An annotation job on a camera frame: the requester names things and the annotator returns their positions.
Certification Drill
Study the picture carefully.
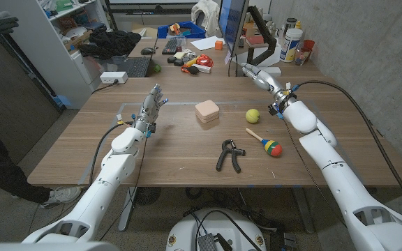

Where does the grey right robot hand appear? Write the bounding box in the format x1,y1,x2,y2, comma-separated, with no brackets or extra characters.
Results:
241,62,295,112

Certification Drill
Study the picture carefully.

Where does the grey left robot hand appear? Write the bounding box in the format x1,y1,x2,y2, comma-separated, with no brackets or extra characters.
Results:
133,83,170,135

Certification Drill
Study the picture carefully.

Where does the white flat box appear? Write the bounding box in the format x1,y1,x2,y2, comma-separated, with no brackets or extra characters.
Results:
258,66,283,78

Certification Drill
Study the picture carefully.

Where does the yellow tennis ball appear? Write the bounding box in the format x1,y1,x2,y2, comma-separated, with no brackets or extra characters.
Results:
245,108,261,124

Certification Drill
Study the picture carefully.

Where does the pink square jewelry box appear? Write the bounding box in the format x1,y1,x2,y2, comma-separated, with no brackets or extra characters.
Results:
194,100,221,124

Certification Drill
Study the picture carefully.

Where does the colourful striped wooden maraca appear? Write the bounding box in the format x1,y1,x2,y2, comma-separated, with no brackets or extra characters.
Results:
245,128,283,158

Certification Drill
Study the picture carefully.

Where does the black hand grip strengthener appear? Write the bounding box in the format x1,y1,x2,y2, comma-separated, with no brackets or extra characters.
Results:
215,139,246,174

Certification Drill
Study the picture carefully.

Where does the clear glass jar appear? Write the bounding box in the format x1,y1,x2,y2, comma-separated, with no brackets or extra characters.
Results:
294,47,310,66

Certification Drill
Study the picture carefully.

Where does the white wipes canister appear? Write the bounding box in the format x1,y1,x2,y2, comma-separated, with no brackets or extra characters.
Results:
279,28,304,63

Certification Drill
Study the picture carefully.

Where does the black laptop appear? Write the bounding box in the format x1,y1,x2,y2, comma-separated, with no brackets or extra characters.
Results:
112,55,152,78

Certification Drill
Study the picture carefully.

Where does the white power strip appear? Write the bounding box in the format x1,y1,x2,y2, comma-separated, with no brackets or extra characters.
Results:
99,71,129,85

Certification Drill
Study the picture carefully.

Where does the black and orange tool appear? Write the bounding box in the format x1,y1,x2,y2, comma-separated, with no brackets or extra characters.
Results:
181,64,200,75

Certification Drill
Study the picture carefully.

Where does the dark lidded tumbler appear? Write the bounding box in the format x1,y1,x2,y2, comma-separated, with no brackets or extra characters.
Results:
284,17,298,32

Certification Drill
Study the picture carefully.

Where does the red plastic bag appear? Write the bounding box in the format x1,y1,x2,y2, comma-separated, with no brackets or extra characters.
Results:
196,54,214,68

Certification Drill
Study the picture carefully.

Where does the black keyboard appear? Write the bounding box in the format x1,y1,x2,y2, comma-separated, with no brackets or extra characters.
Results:
161,37,183,55

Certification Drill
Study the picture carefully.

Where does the computer monitor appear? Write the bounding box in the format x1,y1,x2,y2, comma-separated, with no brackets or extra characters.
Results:
217,0,250,56

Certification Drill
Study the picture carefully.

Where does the white paper sheet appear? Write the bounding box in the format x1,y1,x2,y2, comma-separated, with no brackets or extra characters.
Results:
190,36,223,52

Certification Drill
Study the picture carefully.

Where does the black jacket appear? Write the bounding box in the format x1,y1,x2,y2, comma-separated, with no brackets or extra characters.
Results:
77,29,142,60

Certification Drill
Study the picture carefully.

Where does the blue plastic bin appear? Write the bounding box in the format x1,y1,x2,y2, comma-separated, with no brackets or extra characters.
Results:
157,20,207,39

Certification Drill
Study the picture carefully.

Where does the black round fan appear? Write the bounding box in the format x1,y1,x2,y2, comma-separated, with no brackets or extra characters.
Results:
134,187,162,206

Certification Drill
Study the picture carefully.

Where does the white jacket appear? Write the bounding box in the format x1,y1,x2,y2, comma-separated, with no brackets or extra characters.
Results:
191,0,220,36

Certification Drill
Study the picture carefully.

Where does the grey table leg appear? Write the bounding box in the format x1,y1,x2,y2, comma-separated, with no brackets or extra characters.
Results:
292,188,315,234
118,187,137,232

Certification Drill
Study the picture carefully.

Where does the white shelf unit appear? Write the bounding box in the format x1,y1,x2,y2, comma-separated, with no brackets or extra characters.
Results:
0,0,111,109

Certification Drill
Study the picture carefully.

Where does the white robot torso base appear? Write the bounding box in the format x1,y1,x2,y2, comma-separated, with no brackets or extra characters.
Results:
165,208,267,251

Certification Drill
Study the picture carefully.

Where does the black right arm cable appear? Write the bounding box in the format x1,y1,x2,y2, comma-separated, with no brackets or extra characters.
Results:
293,79,402,226

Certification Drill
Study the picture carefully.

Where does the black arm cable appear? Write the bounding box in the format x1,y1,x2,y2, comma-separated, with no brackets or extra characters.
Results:
293,79,402,226
88,120,135,185

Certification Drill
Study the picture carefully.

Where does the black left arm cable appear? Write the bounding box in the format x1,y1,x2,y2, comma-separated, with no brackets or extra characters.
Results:
88,120,135,185

